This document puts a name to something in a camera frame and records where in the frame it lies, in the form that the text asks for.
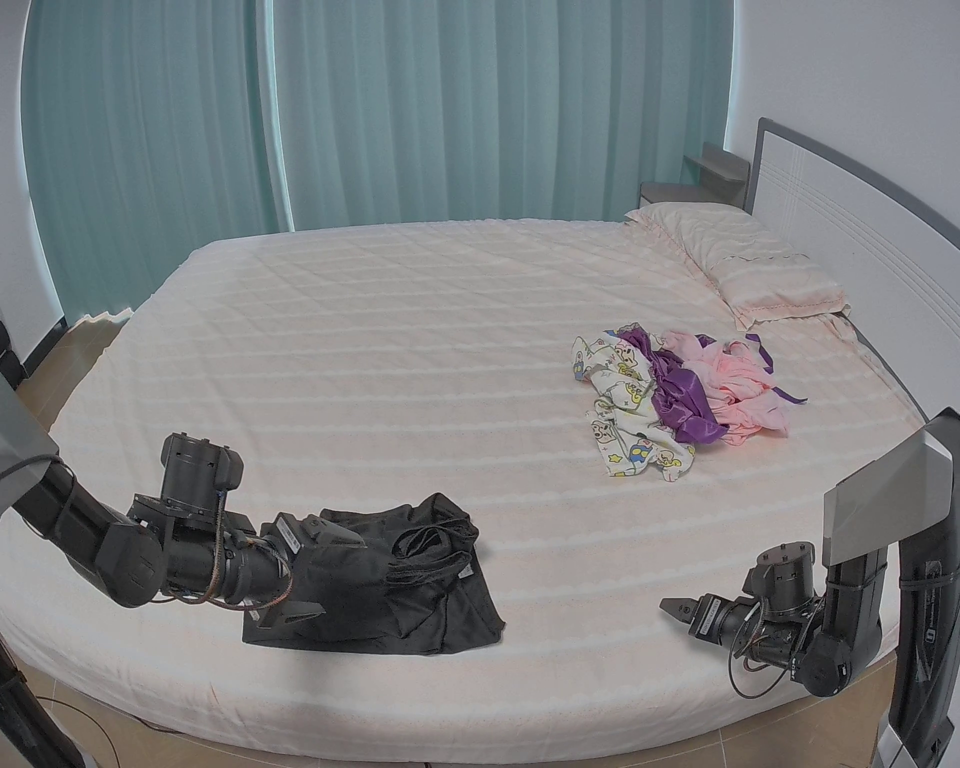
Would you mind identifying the black cable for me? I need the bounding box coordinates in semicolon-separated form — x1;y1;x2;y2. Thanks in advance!
727;648;790;700
33;696;198;768
0;452;61;481

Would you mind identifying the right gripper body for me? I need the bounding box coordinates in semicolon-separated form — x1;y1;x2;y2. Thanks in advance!
692;594;755;649

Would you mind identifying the black T-shirt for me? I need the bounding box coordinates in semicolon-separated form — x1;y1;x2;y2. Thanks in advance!
241;492;505;655

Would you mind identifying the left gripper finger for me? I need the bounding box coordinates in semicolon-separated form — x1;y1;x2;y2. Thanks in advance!
251;598;327;630
303;517;369;554

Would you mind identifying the blue-green curtain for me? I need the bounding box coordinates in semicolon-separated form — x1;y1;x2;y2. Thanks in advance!
258;0;732;226
22;0;294;316

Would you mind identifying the white printed garment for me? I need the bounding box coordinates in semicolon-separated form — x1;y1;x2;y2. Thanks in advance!
571;326;697;481

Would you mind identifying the grey bedside table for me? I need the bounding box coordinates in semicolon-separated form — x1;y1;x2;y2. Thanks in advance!
639;142;751;215

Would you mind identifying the bed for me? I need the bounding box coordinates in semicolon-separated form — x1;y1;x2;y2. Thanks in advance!
0;116;960;751

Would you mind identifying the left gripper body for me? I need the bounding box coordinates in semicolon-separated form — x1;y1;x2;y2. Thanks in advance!
219;512;318;627

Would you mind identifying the cream pillow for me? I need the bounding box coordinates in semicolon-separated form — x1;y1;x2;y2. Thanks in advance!
624;201;852;331

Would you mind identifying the pink garment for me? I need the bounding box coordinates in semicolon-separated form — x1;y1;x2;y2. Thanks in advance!
663;328;792;447

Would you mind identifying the purple satin garment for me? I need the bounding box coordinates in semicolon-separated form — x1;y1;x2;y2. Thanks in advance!
618;322;807;445

